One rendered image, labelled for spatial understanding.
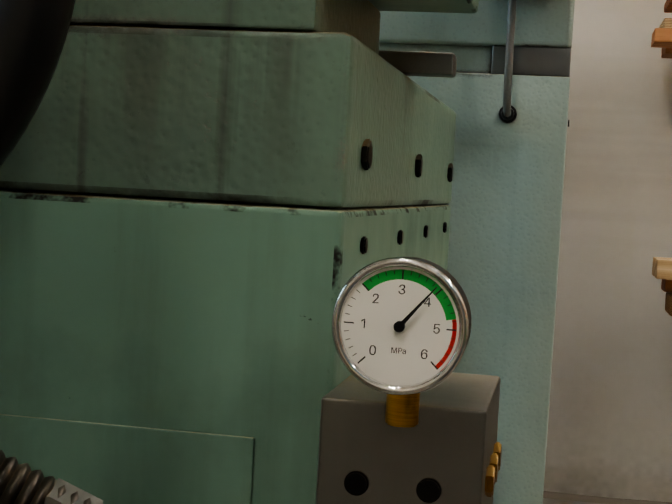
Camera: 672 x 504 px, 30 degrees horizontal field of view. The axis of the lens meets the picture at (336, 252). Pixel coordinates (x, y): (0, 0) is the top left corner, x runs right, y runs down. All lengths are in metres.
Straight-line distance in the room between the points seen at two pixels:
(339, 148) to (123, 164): 0.12
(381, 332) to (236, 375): 0.11
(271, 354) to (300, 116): 0.12
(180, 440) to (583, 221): 2.44
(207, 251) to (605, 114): 2.45
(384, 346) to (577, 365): 2.51
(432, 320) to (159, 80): 0.20
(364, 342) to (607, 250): 2.49
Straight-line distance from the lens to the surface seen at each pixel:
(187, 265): 0.66
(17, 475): 0.59
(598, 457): 3.12
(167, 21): 0.67
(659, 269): 2.58
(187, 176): 0.66
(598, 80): 3.06
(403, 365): 0.57
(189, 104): 0.66
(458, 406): 0.61
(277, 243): 0.64
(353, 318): 0.57
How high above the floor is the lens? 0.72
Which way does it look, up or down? 3 degrees down
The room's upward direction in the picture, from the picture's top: 3 degrees clockwise
